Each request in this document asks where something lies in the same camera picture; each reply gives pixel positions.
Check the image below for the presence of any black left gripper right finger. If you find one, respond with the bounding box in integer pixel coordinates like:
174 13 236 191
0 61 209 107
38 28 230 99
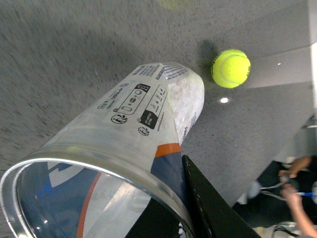
182 155 259 238

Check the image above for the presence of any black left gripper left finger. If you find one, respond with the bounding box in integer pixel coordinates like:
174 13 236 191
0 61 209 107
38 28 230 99
125 198 181 238

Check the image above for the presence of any clear Wilson tennis ball can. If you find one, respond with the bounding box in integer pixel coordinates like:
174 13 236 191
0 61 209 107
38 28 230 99
0 62 205 238

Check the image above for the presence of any Head Team yellow tennis ball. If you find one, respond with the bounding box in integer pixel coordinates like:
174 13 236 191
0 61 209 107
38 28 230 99
211 49 251 89

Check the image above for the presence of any Wilson yellow tennis ball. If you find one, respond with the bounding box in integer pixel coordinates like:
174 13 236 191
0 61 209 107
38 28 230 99
157 0 187 10

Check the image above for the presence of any person's lower hand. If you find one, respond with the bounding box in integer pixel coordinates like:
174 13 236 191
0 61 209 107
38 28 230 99
281 183 301 202

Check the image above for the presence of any person's upper hand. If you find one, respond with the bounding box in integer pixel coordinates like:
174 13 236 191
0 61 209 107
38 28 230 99
278 166 301 181

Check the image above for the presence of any black handheld controller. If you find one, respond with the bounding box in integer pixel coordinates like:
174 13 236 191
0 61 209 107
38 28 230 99
280 175 300 190

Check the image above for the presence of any white cable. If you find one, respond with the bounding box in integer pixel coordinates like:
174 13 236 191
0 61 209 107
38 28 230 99
259 182 288 201

